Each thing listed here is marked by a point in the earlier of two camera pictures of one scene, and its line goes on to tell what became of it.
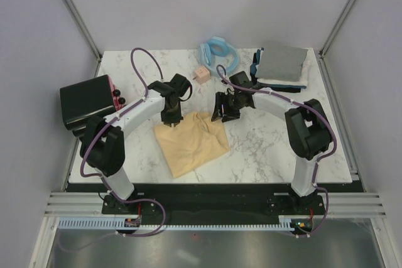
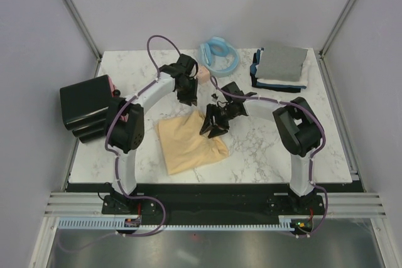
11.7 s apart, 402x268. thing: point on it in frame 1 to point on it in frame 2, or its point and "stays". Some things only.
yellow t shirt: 196,141 stays
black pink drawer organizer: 95,97 stays
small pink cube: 202,75 stays
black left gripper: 175,119 to 191,98
